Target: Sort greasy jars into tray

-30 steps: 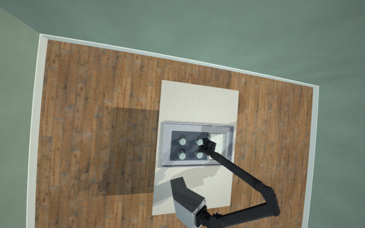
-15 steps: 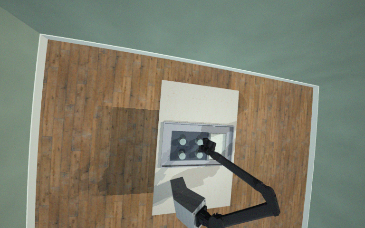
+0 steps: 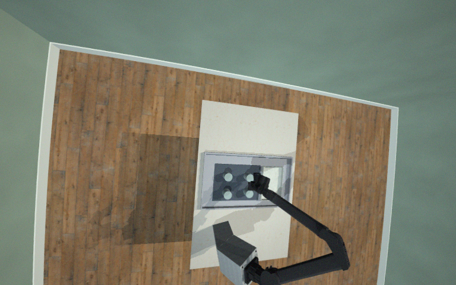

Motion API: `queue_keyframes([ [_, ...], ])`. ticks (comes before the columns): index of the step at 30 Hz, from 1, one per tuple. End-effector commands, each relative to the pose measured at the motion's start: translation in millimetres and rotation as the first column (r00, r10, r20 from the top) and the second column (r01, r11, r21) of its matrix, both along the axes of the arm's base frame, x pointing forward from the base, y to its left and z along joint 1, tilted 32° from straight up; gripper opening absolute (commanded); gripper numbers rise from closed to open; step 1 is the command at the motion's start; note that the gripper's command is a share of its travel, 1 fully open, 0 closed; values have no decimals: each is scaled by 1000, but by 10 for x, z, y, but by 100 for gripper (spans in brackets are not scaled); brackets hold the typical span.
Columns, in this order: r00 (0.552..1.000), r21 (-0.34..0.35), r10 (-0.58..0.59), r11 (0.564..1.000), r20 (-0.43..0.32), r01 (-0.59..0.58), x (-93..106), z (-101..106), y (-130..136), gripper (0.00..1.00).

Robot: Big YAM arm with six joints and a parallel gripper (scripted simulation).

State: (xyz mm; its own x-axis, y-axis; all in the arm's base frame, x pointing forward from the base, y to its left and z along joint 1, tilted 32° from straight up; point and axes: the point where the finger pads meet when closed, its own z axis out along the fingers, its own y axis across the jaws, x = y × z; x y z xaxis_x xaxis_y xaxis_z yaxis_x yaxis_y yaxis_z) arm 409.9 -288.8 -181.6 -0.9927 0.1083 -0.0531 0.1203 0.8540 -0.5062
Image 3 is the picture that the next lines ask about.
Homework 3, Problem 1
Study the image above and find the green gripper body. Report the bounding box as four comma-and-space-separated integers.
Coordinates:
248, 181, 255, 191

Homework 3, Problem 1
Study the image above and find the clear glass jar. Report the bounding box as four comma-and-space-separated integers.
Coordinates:
243, 172, 254, 182
243, 188, 254, 198
223, 172, 233, 181
222, 188, 232, 200

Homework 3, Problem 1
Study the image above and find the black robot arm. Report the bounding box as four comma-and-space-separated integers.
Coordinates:
244, 172, 350, 285

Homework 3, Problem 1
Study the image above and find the white shallow tray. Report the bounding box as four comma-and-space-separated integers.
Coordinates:
259, 166, 284, 201

